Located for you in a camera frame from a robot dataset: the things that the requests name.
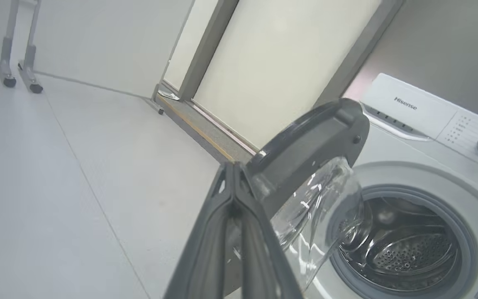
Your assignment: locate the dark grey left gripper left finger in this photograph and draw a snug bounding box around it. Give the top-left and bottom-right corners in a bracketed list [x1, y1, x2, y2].
[164, 163, 239, 299]

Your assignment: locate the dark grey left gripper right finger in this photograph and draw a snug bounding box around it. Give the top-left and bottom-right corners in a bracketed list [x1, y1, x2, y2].
[234, 163, 304, 299]

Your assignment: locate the black round glass washer door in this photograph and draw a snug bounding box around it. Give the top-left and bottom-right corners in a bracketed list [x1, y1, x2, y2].
[245, 98, 373, 291]

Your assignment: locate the white front-load washing machine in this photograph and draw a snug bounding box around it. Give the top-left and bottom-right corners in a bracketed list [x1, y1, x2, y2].
[301, 73, 478, 299]

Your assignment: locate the wooden floor threshold strip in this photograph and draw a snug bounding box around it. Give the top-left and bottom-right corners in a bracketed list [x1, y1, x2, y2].
[156, 93, 236, 163]

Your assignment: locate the stainless steel washer drum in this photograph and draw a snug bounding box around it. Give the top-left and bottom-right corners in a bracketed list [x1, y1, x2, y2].
[339, 197, 460, 288]

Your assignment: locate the white Hisense detergent drawer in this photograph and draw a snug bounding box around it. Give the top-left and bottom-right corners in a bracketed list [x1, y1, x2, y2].
[361, 73, 458, 141]

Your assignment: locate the grey metal stand leg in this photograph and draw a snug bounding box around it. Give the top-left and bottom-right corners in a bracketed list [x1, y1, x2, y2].
[0, 0, 19, 88]
[17, 0, 44, 94]

